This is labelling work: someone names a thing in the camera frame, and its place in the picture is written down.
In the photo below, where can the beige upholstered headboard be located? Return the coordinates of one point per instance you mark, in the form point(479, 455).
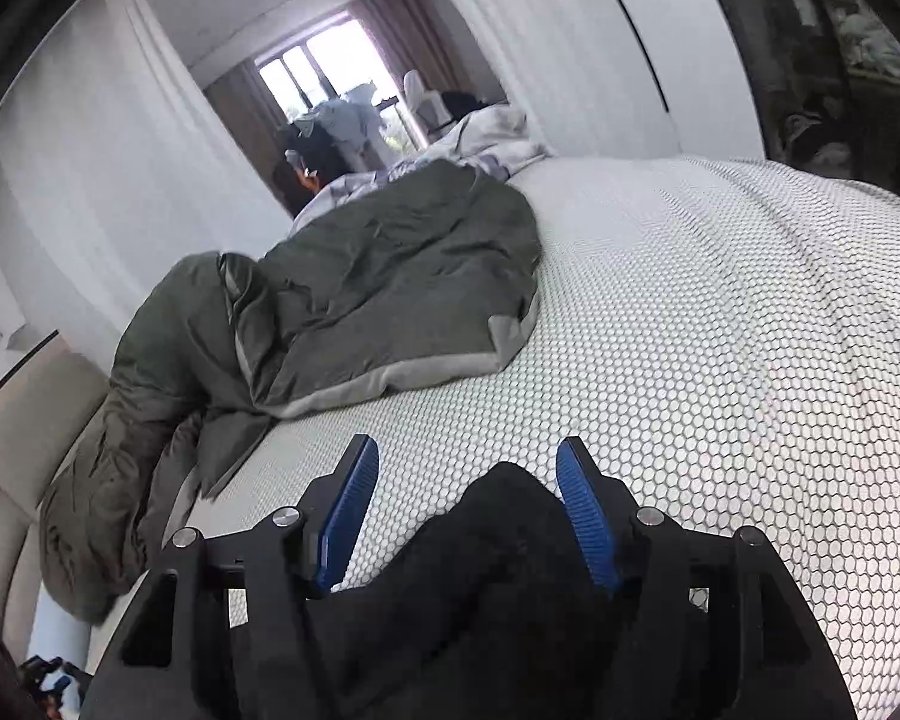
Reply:
point(48, 401)

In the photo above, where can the light blue pillow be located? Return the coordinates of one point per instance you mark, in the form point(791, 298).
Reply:
point(55, 632)

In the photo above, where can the brown curtain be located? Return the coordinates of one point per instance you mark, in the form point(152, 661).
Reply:
point(431, 37)

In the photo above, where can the white honeycomb mattress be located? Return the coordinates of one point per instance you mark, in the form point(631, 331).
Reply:
point(724, 337)

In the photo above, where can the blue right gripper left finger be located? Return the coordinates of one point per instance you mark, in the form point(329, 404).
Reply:
point(343, 500)

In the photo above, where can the white wardrobe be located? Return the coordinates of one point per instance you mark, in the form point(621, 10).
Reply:
point(622, 78)

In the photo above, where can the white chair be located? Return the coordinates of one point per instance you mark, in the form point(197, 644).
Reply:
point(425, 104)

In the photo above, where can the black pants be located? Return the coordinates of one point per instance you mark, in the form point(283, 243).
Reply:
point(489, 611)

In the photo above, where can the pile of light clothes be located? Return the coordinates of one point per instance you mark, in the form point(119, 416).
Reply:
point(355, 127)

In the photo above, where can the grey-green duvet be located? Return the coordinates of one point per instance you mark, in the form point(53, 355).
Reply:
point(429, 279)

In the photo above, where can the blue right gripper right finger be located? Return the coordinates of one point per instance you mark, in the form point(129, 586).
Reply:
point(580, 482)

